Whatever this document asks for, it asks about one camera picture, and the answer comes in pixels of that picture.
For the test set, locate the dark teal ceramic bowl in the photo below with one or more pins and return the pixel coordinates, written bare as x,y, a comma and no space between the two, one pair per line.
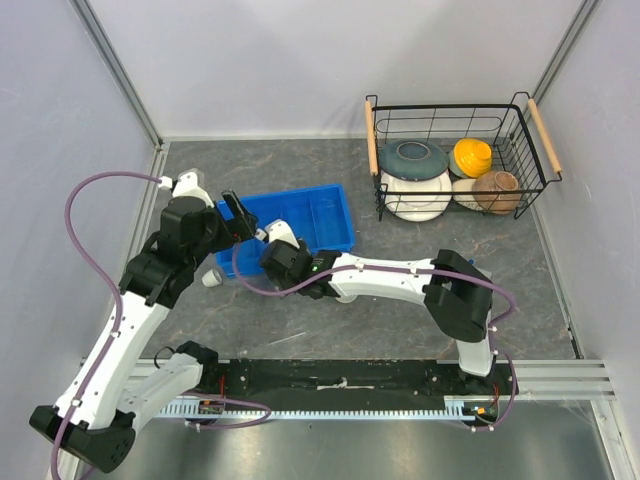
413,159

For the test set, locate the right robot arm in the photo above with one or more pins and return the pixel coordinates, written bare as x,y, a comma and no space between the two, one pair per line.
453,291

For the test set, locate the yellow ribbed bowl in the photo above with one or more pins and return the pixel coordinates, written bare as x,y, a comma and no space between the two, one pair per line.
470,158

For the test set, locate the blue plastic divided bin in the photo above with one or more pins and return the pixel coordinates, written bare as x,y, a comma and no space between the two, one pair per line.
320,215

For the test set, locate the black wire basket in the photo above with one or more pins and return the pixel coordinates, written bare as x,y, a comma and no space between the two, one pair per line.
495,158

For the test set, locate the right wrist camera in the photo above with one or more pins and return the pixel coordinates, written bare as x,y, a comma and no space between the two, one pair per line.
278,230

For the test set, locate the speckled white bowl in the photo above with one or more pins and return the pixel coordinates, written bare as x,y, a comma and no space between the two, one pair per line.
463,194

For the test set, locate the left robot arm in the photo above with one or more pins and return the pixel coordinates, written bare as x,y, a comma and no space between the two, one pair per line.
97,419

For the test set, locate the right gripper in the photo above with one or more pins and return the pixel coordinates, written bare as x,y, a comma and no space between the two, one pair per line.
277,281

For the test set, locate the brown clay cup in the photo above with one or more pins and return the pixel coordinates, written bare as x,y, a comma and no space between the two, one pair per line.
497,192

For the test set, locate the white ceramic plate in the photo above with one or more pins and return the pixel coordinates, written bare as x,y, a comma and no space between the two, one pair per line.
416,200

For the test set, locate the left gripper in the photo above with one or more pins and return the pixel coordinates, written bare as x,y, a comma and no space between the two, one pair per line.
243,221

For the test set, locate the small white crucible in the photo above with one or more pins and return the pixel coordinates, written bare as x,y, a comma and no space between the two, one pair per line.
212,279

